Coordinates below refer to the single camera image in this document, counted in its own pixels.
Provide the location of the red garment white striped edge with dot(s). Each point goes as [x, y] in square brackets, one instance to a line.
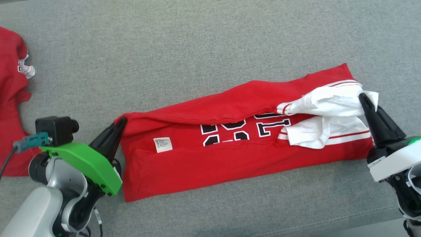
[10, 98]

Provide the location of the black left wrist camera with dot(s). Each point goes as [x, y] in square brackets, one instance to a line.
[54, 130]

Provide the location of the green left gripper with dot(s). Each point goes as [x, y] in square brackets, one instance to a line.
[92, 168]

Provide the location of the grey fabric sofa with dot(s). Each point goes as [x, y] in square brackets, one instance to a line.
[197, 49]

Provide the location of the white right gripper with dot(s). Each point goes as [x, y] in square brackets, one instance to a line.
[398, 158]

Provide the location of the red Bulls basketball jersey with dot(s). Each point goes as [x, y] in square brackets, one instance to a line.
[230, 164]

